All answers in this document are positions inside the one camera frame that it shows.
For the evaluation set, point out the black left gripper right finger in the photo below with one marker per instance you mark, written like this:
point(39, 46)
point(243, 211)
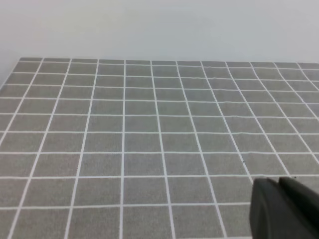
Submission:
point(303, 198)

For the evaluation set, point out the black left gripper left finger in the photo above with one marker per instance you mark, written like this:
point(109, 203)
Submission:
point(273, 215)

